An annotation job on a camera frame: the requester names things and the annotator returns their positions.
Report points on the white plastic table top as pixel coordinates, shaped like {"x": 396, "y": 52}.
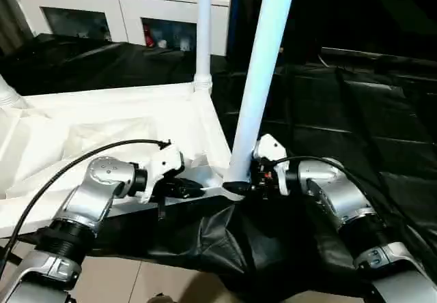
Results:
{"x": 102, "y": 132}

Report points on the white plastic table leg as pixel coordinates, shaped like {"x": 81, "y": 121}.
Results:
{"x": 203, "y": 30}
{"x": 9, "y": 95}
{"x": 263, "y": 71}

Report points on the black plastic mat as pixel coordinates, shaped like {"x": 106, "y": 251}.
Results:
{"x": 369, "y": 146}

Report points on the red bottle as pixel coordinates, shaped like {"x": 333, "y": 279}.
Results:
{"x": 149, "y": 38}

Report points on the black bar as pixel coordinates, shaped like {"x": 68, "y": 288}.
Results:
{"x": 382, "y": 59}

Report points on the white cabinet with glass doors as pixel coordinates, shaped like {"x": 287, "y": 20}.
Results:
{"x": 102, "y": 6}

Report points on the grey curtain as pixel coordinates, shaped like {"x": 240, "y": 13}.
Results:
{"x": 12, "y": 13}

